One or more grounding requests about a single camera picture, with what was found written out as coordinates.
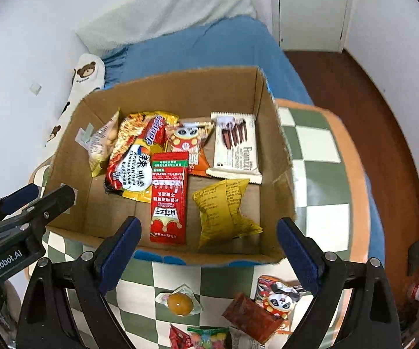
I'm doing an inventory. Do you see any cardboard box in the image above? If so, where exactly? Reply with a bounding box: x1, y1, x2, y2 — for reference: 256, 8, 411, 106
44, 66, 297, 267

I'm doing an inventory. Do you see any white snack packet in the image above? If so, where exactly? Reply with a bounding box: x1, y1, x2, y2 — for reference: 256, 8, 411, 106
229, 327, 264, 349

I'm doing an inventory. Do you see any grey-white pillow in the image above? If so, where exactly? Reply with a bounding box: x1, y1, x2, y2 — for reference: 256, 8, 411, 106
75, 0, 257, 57

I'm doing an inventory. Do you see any brown dried meat packet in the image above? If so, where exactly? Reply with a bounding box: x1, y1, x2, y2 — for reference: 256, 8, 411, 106
222, 293, 286, 345

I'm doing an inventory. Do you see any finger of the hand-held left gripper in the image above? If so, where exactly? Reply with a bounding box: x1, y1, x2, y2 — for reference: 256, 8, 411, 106
0, 185, 76, 227
0, 183, 39, 223

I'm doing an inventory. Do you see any bear print pillow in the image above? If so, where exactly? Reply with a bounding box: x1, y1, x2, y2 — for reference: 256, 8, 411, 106
44, 54, 106, 148

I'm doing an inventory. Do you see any braised egg packet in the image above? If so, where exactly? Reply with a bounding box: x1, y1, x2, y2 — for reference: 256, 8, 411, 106
155, 284, 203, 317

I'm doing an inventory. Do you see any long red snack packet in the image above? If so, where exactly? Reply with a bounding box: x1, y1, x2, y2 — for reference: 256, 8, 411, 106
149, 152, 189, 245

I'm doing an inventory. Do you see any white door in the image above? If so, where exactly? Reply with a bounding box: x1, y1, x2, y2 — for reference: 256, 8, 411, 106
269, 0, 355, 52

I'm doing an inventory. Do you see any small dark object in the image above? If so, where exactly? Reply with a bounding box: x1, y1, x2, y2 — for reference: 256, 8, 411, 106
407, 240, 419, 277

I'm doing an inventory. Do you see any small red triangular packet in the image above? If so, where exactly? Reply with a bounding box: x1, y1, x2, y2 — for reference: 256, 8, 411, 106
169, 323, 194, 349

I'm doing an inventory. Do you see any orange panda print packet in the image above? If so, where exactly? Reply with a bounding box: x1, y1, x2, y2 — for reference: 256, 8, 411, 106
166, 121, 215, 178

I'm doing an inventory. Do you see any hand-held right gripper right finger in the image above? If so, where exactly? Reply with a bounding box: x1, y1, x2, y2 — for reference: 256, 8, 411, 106
276, 217, 401, 349

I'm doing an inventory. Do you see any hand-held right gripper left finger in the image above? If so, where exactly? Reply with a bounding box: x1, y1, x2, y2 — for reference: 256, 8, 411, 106
19, 216, 142, 349

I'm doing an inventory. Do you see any clear nut packet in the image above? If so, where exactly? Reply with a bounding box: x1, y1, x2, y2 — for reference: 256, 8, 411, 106
87, 108, 121, 178

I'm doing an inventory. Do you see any red yellow noodle packet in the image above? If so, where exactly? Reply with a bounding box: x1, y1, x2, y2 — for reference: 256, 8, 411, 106
103, 111, 179, 203

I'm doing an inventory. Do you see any green checkered blanket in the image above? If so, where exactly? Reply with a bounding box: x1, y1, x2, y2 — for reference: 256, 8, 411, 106
28, 99, 372, 349

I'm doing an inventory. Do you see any blue bed sheet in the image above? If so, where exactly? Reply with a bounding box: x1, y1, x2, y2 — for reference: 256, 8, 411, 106
101, 15, 386, 262

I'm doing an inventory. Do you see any yellow snack packet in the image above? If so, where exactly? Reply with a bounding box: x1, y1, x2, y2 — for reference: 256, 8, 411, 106
192, 178, 263, 251

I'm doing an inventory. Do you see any colourful candy packet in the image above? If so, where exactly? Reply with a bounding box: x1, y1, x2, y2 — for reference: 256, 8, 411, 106
187, 326, 231, 349

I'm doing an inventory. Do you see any white wafer packet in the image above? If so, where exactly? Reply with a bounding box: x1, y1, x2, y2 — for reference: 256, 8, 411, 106
206, 112, 263, 185

